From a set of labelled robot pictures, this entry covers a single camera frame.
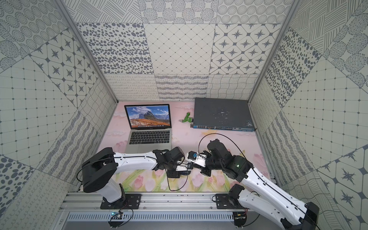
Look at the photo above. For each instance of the black wireless mouse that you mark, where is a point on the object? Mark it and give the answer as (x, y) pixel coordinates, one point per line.
(184, 169)

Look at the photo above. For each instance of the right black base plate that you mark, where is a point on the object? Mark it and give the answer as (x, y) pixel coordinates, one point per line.
(225, 201)

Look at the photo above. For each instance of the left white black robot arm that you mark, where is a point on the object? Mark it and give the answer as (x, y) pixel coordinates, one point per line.
(97, 172)

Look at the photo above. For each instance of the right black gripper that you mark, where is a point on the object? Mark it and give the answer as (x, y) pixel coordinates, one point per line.
(204, 171)

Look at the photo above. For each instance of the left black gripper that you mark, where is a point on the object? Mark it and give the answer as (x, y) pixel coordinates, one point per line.
(175, 171)

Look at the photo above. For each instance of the dark grey network switch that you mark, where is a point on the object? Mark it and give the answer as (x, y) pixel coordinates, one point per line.
(223, 114)

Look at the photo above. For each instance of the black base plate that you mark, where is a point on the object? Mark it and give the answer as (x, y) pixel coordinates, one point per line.
(225, 201)
(129, 201)

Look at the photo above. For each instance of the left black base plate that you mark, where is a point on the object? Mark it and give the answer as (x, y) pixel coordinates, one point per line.
(129, 201)

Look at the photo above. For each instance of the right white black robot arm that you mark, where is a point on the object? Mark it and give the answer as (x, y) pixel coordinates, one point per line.
(256, 192)

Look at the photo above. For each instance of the silver open laptop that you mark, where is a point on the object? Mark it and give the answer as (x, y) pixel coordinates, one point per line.
(151, 127)

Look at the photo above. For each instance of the aluminium mounting rail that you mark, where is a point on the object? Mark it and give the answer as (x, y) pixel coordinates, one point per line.
(173, 202)

